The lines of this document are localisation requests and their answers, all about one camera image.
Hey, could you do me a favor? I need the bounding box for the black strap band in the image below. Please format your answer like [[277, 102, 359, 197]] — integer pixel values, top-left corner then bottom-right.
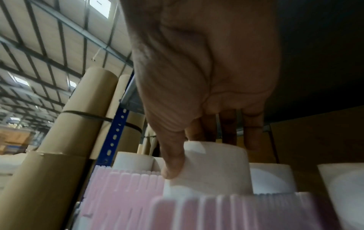
[[61, 110, 143, 134]]

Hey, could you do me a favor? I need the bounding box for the white thermal paper roll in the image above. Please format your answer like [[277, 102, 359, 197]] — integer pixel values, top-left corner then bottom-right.
[[153, 157, 166, 173], [249, 163, 297, 195], [163, 141, 254, 199], [317, 163, 364, 230], [113, 151, 155, 172]]

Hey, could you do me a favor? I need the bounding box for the brown cardboard box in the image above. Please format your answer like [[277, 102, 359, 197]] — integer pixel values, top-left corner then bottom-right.
[[270, 105, 364, 194]]

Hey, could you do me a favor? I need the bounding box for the blue perforated rack post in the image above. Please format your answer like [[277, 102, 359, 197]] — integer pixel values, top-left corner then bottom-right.
[[96, 108, 130, 168]]

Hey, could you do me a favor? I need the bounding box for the person's right hand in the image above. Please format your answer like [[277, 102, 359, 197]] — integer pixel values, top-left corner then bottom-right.
[[119, 0, 282, 180]]

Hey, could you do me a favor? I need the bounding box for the stack of large brown rolls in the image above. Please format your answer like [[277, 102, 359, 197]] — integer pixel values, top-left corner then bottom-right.
[[0, 66, 149, 230]]

